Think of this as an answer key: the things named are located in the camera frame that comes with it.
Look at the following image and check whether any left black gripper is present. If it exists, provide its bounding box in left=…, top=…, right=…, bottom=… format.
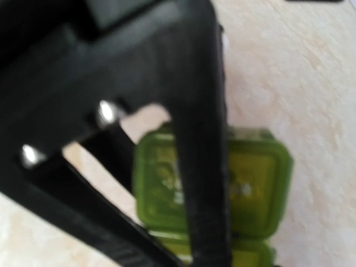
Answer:
left=1, top=1, right=178, bottom=172

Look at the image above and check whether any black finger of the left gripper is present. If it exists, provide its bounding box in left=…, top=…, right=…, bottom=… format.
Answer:
left=159, top=1, right=232, bottom=266
left=1, top=132, right=183, bottom=266

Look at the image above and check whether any green pill organizer box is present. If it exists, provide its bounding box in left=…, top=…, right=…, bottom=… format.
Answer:
left=133, top=124, right=293, bottom=266

